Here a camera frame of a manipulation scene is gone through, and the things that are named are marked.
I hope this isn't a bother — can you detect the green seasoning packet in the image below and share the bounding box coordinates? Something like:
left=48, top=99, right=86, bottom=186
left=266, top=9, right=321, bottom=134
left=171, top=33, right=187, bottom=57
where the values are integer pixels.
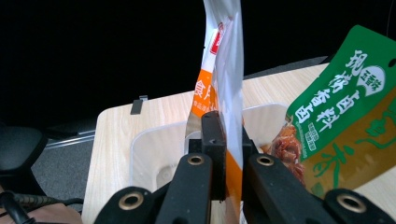
left=270, top=24, right=396, bottom=200

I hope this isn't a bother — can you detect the black chair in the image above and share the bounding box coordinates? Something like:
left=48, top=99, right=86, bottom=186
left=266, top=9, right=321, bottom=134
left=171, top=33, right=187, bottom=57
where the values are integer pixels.
left=0, top=125, right=50, bottom=195

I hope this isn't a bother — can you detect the clear plastic container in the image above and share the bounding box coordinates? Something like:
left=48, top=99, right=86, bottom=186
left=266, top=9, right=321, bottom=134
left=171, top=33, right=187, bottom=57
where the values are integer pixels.
left=128, top=102, right=290, bottom=195

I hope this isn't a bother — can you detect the metal floor rail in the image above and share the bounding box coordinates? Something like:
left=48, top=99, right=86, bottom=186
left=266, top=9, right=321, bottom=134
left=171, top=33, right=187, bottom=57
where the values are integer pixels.
left=45, top=130, right=97, bottom=151

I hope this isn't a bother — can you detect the left hand-held gripper cable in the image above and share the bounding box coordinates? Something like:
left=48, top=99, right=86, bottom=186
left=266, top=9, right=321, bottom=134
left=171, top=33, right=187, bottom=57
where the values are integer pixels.
left=0, top=189, right=84, bottom=224

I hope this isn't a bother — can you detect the black tape piece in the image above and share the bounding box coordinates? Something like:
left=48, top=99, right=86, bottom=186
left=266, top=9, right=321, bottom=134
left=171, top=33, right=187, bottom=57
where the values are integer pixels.
left=130, top=94, right=149, bottom=116

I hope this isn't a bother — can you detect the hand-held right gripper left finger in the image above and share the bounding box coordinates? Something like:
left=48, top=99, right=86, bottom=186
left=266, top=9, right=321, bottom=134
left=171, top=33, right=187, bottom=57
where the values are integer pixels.
left=186, top=110, right=227, bottom=202

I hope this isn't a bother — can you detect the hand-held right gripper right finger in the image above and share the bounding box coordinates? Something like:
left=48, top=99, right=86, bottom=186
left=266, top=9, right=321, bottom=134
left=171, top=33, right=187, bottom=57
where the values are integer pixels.
left=241, top=125, right=260, bottom=169

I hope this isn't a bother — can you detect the orange and white packet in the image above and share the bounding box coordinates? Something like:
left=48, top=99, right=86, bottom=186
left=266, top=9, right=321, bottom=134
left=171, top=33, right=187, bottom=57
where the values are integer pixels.
left=185, top=0, right=246, bottom=224

